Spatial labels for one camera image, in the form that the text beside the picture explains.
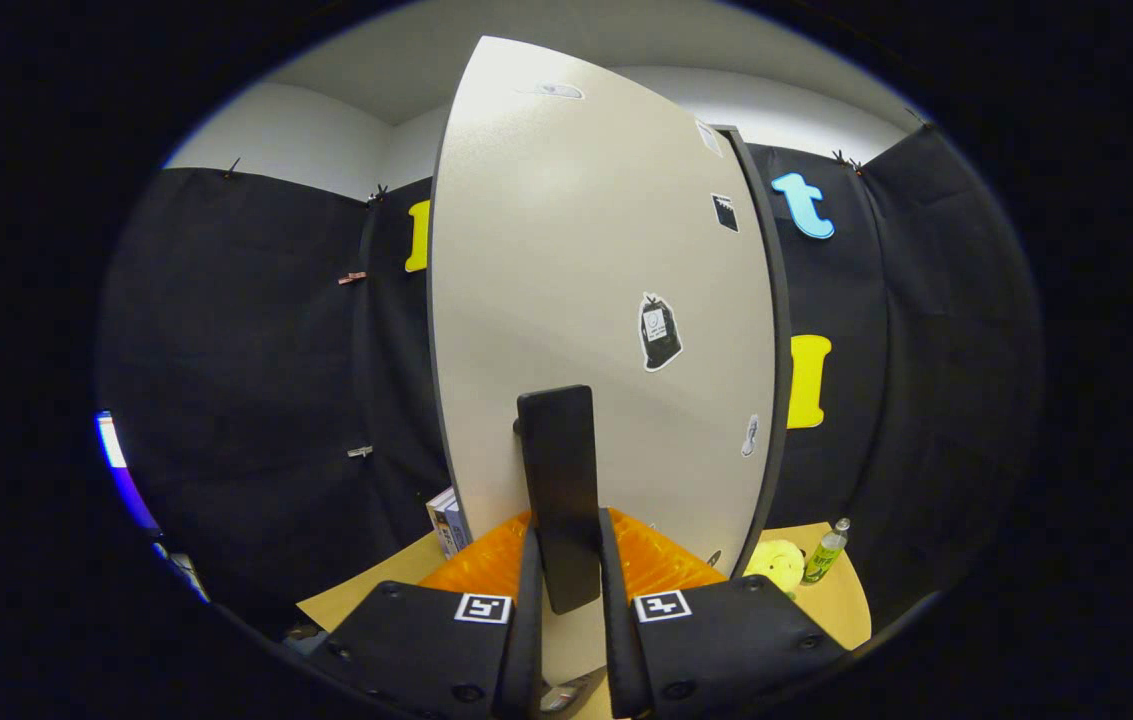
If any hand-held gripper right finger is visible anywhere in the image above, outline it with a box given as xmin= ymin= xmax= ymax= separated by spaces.
xmin=598 ymin=508 xmax=847 ymax=719

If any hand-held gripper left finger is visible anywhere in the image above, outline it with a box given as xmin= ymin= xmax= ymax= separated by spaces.
xmin=311 ymin=510 xmax=547 ymax=720

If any black door handle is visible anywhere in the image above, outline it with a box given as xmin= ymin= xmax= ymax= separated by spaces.
xmin=514 ymin=385 xmax=603 ymax=616

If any dark grey shoe cabinet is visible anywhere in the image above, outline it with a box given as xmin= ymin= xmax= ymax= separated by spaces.
xmin=721 ymin=125 xmax=793 ymax=581

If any beige shoe cabinet door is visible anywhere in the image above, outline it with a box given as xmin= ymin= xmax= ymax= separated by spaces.
xmin=428 ymin=37 xmax=777 ymax=691

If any stack of books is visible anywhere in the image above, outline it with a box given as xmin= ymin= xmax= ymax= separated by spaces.
xmin=426 ymin=487 xmax=473 ymax=559

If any yellow plush toy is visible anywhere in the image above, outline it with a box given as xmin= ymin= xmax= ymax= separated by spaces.
xmin=744 ymin=540 xmax=807 ymax=597

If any green label bottle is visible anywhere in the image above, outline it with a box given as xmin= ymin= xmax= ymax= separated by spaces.
xmin=802 ymin=518 xmax=852 ymax=586

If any black backdrop cloth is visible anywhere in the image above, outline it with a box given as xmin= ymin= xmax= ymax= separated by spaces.
xmin=96 ymin=120 xmax=1042 ymax=641

